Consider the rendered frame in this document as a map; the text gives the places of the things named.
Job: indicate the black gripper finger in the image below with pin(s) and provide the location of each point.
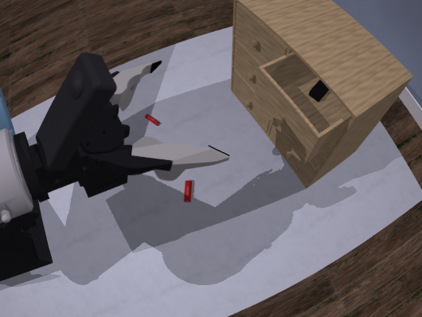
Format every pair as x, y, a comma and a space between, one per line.
127, 81
148, 154

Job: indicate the light brown wooden chest of drawers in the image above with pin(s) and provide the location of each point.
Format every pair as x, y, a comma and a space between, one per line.
362, 74

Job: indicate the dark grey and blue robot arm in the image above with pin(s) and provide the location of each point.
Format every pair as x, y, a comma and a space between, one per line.
81, 98

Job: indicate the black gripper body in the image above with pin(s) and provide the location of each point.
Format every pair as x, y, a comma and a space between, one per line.
106, 135

